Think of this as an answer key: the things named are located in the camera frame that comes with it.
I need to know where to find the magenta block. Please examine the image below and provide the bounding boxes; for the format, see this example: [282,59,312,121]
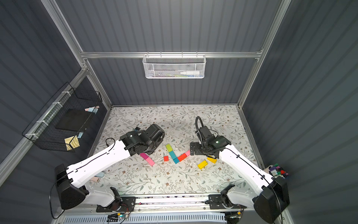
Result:
[140,153,149,160]

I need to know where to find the yellow block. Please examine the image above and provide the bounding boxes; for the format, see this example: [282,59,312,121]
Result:
[207,157,217,164]
[198,160,208,169]

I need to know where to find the pink block bottom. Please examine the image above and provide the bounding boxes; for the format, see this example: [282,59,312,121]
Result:
[146,157,155,167]

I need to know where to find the lime green block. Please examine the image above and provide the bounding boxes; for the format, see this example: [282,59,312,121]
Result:
[166,144,173,152]

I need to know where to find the red block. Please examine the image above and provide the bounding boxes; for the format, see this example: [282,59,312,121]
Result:
[178,154,187,161]

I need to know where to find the teal rectangular block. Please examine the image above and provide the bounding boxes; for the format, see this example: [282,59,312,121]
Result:
[169,151,177,160]

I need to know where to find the small teal cube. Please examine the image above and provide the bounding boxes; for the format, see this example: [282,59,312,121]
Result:
[173,158,180,164]

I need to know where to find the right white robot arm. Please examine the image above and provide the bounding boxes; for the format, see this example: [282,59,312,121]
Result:
[190,116,290,224]

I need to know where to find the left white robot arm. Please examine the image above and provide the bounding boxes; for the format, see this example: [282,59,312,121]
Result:
[54,124,165,210]

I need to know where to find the pastel eraser blocks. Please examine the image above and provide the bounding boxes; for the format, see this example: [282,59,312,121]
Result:
[90,172,105,183]

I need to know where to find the yellow sticky note pad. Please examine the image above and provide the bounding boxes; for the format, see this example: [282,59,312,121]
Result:
[64,135,80,151]

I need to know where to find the pink marker cup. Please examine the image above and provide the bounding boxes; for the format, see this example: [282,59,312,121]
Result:
[268,163,289,179]

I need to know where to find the black pad in basket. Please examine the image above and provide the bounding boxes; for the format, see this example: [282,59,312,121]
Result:
[56,109,93,132]

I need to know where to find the white bottle in basket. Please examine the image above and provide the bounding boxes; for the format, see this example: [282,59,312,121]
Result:
[180,71,200,77]

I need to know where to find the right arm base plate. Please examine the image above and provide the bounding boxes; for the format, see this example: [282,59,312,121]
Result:
[204,194,247,210]

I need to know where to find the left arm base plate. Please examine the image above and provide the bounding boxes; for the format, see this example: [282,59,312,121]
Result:
[96,197,136,213]

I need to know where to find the black wire basket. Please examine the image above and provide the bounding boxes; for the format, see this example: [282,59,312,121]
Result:
[22,85,102,152]

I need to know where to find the white wire mesh basket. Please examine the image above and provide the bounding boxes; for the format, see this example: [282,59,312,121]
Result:
[142,54,207,79]

